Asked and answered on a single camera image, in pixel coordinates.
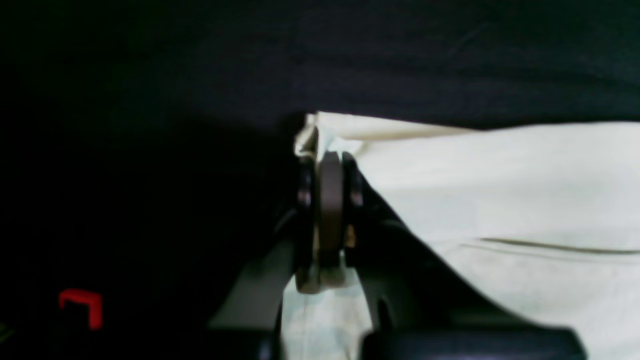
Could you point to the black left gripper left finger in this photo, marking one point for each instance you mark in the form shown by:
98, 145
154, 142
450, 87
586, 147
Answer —
247, 326

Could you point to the black table cloth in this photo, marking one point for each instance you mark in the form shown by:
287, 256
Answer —
147, 146

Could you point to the red clamp bottom edge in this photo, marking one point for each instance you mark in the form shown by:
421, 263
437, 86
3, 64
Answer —
92, 301

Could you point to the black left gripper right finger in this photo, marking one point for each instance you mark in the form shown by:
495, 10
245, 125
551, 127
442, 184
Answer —
420, 308

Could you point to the light green T-shirt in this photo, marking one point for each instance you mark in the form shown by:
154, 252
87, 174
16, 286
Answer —
542, 219

